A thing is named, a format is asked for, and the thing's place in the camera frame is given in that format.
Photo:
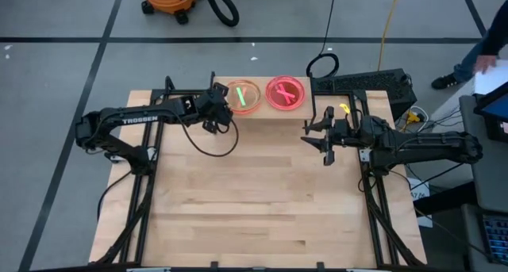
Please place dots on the person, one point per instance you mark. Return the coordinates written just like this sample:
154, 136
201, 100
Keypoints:
498, 34

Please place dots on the yellow tag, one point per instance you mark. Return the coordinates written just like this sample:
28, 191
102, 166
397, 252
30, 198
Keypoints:
344, 107

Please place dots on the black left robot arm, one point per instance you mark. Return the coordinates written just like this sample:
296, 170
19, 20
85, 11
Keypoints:
115, 115

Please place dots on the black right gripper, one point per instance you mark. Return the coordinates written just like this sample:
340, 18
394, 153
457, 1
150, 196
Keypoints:
343, 133

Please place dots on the orange translucent plastic plate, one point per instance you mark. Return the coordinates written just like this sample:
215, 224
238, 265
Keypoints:
232, 107

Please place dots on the person's hand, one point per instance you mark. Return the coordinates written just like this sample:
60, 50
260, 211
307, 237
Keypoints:
485, 62

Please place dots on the black backlit keyboard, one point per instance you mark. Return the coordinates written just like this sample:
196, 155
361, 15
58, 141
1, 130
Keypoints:
498, 236

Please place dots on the black monitor blue screen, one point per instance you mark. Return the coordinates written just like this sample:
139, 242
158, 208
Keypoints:
496, 113

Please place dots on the grey desk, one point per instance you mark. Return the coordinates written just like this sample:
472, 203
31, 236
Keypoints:
490, 177

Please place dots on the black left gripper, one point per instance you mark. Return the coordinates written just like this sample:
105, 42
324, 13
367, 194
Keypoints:
214, 107

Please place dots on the black metal rig frame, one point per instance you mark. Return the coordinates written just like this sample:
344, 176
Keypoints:
359, 94
162, 93

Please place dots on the white paper sheet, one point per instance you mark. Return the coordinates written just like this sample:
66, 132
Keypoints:
418, 186
494, 81

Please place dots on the yellow plug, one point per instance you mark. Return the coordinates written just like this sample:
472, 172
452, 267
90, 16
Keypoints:
412, 116

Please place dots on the person's shoe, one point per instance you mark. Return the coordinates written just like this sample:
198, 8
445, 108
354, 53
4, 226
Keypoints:
444, 81

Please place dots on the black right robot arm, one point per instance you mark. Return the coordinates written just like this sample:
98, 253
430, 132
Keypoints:
428, 143

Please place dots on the black computer case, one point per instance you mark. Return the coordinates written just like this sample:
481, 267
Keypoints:
369, 83

